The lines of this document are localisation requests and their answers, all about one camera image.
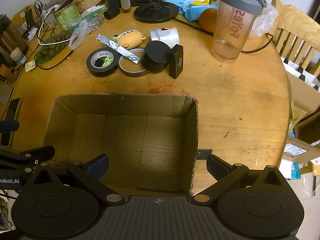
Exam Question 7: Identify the green can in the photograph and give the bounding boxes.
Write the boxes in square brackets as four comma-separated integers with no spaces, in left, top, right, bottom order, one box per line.
[53,1,81,30]

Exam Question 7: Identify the brown paper bag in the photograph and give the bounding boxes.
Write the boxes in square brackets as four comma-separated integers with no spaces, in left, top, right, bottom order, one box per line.
[75,0,104,12]

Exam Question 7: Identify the black rubber ring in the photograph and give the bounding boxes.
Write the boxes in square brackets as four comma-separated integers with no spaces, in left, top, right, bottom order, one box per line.
[118,51,150,77]

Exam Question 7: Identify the black kettle base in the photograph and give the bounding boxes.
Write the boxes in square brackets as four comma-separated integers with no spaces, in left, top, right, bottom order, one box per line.
[133,2,179,24]

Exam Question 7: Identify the white cable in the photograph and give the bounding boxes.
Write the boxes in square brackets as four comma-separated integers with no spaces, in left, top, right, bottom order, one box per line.
[37,7,70,46]

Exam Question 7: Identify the clear shaker bottle grey lid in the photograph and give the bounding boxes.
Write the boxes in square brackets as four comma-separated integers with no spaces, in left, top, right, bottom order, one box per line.
[210,0,268,64]

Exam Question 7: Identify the open cardboard carton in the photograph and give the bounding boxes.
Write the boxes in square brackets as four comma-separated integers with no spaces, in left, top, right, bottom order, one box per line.
[282,57,320,120]

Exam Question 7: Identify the white charger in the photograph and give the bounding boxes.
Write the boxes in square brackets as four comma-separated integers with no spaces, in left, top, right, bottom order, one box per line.
[42,6,60,16]

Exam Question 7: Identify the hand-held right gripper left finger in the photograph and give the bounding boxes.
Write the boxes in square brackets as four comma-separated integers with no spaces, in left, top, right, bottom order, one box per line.
[25,153,127,208]

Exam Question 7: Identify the black tape roll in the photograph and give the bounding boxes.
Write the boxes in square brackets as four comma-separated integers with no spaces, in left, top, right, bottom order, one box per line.
[86,47,121,77]

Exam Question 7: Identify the cardboard box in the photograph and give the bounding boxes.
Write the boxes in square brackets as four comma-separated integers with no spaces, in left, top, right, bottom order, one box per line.
[44,93,200,196]

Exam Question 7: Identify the dark thermos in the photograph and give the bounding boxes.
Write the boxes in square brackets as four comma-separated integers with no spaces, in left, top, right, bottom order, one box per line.
[0,14,30,64]

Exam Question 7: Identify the translucent plastic container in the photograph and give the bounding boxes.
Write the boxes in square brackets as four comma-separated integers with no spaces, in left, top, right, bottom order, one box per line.
[0,79,14,105]

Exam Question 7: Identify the small black box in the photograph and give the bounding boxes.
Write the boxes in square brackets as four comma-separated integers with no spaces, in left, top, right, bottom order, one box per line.
[168,44,184,79]

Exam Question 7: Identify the marble patterned strip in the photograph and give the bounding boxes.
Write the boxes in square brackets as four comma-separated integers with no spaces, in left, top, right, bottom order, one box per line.
[96,34,141,65]

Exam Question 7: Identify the plastic bag of seeds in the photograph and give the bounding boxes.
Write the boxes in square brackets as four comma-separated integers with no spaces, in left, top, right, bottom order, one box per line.
[68,16,105,50]

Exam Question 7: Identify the black cylinder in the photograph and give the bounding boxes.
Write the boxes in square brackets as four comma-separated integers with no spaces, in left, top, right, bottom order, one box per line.
[140,41,171,74]

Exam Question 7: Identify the short black tube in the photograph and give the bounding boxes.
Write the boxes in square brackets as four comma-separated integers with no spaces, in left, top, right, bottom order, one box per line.
[104,7,121,20]

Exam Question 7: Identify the bag of green fruits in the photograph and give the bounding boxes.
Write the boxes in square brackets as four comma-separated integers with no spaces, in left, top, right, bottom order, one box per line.
[34,29,73,63]

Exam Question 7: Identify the white plastic bag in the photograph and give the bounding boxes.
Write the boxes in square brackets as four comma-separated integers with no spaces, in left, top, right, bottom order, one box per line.
[254,4,279,37]

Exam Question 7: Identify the tan bear shaped case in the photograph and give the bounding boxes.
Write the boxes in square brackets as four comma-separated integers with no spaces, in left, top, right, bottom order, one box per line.
[114,30,147,50]

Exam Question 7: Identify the white pill bottle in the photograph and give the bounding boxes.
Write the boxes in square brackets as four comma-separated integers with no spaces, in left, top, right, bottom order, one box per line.
[10,47,27,67]

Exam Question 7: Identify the orange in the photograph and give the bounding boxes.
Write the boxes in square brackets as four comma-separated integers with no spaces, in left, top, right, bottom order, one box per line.
[199,8,220,33]

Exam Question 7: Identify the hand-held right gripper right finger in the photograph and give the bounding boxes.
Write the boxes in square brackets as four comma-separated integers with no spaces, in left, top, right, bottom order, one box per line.
[191,154,290,207]

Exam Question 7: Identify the clear tape roll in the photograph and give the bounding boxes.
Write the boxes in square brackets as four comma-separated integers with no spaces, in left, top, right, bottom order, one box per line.
[149,27,180,48]

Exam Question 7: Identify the wooden chair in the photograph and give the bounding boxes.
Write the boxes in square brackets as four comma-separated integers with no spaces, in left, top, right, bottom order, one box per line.
[271,0,320,79]

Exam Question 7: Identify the smartphone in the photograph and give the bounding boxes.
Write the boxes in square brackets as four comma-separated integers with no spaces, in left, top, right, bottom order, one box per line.
[1,98,22,147]

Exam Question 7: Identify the dark open carton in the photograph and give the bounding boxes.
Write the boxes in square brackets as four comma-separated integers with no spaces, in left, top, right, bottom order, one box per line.
[294,110,320,145]

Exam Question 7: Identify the thin black cable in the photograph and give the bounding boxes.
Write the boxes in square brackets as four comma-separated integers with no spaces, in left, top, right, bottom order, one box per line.
[37,49,75,70]

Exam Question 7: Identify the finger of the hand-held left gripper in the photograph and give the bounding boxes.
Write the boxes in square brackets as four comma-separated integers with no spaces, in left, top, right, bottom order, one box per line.
[19,145,56,163]
[0,121,20,133]

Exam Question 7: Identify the black kettle base cable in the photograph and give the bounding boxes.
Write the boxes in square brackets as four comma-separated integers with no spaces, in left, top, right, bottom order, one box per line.
[174,17,274,54]

